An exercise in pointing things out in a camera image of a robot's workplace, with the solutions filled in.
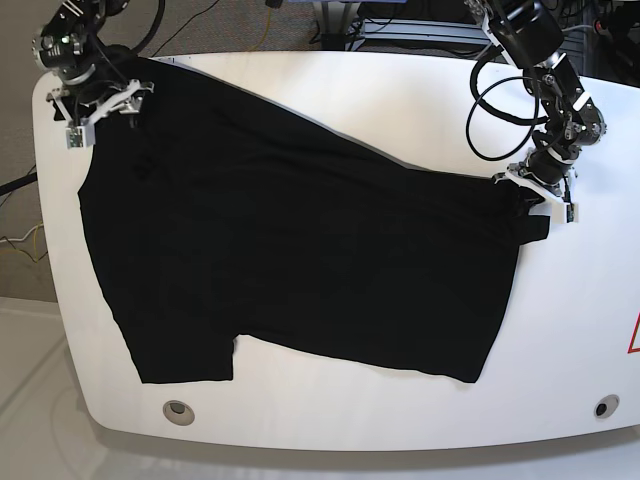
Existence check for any yellow floor cable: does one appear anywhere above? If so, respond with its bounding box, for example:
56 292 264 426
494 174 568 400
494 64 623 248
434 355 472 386
0 225 47 264

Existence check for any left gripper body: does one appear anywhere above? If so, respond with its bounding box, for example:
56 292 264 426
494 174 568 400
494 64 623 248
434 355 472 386
492 149 579 204

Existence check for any white floor cable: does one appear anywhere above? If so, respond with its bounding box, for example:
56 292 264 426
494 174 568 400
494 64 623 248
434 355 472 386
0 223 44 249

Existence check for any black T-shirt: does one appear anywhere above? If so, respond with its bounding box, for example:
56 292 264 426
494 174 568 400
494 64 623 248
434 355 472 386
78 57 550 384

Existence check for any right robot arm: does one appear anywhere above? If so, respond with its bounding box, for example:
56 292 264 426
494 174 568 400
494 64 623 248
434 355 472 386
32 1 166 141

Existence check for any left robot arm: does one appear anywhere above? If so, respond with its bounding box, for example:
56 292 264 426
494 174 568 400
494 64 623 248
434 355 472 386
465 1 606 224

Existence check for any black floor cable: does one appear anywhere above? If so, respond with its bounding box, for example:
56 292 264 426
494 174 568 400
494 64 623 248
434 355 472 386
0 172 37 196

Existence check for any round table grommet hole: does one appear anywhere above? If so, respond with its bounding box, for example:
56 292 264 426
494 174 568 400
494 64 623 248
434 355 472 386
594 394 620 419

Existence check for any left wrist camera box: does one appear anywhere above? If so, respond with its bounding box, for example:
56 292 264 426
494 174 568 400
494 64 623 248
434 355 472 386
550 201 579 224

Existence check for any red triangle warning sticker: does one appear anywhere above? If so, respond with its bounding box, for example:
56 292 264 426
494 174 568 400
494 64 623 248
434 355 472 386
627 315 640 354

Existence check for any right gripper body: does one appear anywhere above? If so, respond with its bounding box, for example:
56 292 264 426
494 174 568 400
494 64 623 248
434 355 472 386
46 79 155 127

